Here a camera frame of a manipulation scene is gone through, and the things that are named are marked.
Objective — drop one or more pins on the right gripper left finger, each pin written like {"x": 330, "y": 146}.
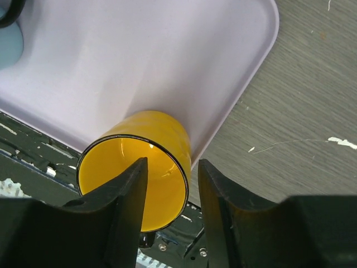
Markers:
{"x": 109, "y": 220}

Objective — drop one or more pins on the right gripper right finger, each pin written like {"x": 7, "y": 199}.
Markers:
{"x": 220, "y": 197}

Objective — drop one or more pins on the yellow glass mug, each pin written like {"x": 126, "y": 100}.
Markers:
{"x": 162, "y": 192}

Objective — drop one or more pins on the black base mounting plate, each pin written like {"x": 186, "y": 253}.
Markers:
{"x": 45, "y": 169}

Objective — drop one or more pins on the lilac plastic tray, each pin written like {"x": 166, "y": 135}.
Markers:
{"x": 87, "y": 65}

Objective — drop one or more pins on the white mug blue handle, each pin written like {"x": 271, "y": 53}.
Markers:
{"x": 11, "y": 34}

